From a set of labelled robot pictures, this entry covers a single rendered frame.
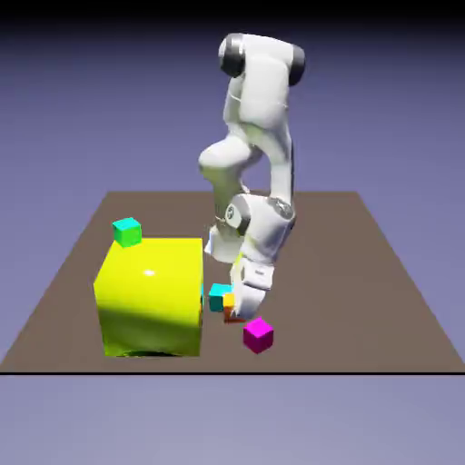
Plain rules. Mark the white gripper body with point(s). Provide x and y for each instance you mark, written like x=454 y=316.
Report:
x=248 y=298

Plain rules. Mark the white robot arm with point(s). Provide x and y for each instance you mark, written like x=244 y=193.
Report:
x=265 y=98

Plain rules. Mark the small orange cube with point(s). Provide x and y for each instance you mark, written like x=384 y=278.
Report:
x=229 y=305

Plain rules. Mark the small teal cube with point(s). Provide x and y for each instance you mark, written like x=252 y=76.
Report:
x=217 y=298

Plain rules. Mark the small magenta cube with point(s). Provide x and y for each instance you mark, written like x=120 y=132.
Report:
x=258 y=335

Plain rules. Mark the small green cube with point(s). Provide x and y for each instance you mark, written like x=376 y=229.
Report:
x=127 y=232

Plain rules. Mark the large yellow box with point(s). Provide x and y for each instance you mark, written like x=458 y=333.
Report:
x=149 y=294

